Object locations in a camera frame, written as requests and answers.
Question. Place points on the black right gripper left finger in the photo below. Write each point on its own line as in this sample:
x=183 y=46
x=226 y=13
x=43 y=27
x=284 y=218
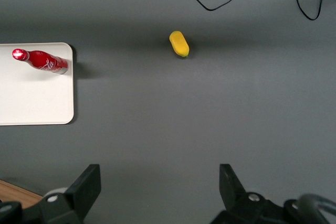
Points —
x=84 y=190

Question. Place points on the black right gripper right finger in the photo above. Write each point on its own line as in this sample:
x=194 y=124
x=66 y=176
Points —
x=233 y=192

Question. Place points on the red coke bottle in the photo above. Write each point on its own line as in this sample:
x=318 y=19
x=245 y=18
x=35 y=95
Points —
x=42 y=61

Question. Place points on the beige plastic tray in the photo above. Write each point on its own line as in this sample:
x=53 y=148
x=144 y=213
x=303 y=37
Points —
x=34 y=98

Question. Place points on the wooden drawer cabinet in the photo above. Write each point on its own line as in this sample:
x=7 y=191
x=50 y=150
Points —
x=13 y=192

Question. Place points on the yellow toy mango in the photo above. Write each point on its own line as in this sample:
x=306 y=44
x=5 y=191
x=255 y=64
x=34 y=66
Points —
x=179 y=44

